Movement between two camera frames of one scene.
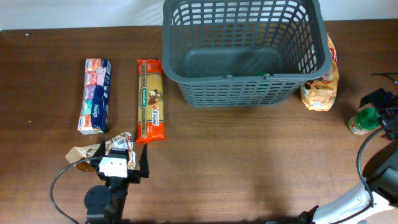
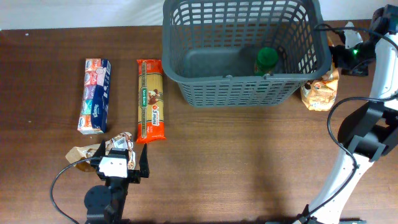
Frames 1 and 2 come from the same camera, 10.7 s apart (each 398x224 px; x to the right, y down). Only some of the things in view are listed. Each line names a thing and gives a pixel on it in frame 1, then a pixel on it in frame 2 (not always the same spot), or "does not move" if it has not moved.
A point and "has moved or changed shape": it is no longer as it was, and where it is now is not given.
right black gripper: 377,98 → 338,51
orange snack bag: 321,94 does not move
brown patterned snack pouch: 81,156 does not move
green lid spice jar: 365,119 has moved or changed shape
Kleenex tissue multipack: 93,117 does not move
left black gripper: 135,175 does not move
